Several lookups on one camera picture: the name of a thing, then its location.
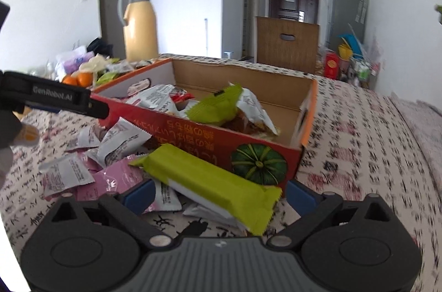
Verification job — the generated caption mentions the red cardboard pumpkin box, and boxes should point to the red cardboard pumpkin box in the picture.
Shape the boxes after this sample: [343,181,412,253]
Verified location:
[92,58,319,188]

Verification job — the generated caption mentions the middle orange mandarin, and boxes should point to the middle orange mandarin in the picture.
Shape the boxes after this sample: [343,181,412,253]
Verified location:
[61,75,79,86]

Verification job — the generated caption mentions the red gift box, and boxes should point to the red gift box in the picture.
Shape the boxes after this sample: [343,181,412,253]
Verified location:
[324,52,339,80]

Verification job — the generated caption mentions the grey refrigerator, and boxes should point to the grey refrigerator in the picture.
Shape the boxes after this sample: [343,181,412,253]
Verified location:
[326,0,369,51]

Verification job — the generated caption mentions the wire storage rack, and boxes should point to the wire storage rack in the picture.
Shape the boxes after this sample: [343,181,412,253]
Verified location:
[348,58,380,90]

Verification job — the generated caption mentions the orange mandarin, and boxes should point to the orange mandarin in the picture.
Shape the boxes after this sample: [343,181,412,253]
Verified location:
[77,72,94,88]
[61,75,79,86]

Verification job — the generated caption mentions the right orange mandarin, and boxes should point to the right orange mandarin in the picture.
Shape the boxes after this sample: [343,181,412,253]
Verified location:
[77,72,94,88]

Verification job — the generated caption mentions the white orange cracker bag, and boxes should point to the white orange cracker bag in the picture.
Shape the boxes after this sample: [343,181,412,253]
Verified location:
[222,88,280,138]

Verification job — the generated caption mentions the patterned fabric runner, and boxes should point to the patterned fabric runner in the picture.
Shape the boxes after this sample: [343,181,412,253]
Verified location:
[390,93,442,181]

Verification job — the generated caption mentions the small green snack packet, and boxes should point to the small green snack packet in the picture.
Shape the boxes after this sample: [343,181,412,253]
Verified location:
[96,71,125,86]

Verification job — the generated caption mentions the brown woven chair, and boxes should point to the brown woven chair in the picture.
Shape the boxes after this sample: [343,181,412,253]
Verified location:
[256,17,320,73]

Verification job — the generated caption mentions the pink snack bag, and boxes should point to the pink snack bag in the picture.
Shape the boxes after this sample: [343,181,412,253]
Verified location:
[43,158,182,214]

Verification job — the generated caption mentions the white front snack packet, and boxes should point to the white front snack packet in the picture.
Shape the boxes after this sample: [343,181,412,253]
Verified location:
[38,154,94,198]

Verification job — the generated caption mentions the red white snack bag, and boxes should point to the red white snack bag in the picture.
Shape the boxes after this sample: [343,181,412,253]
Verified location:
[126,84,199,119]

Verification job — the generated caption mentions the purple tissue pack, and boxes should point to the purple tissue pack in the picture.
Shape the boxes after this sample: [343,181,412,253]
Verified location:
[55,46,94,78]

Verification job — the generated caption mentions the long green snack pack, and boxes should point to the long green snack pack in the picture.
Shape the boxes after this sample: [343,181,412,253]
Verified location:
[130,144,282,236]

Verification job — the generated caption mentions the black bag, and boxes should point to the black bag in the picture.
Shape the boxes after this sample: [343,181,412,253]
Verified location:
[87,38,113,57]

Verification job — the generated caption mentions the yellow thermos jug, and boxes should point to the yellow thermos jug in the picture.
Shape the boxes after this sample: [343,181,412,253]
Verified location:
[117,0,159,62]

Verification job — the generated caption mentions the green snack bag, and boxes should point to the green snack bag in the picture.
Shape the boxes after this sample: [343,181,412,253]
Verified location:
[186,84,243,126]

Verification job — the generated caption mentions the white packets by jug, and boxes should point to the white packets by jug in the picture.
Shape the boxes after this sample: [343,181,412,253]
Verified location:
[106,60,155,73]

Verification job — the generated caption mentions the small white snack packet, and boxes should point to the small white snack packet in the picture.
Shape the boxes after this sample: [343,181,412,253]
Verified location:
[66,126,101,151]

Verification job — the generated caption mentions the blue plastic dustpan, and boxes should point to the blue plastic dustpan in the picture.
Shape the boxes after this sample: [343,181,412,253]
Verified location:
[339,33,363,57]

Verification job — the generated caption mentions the cream fabric flower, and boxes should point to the cream fabric flower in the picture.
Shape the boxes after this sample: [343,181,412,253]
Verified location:
[79,54,109,73]

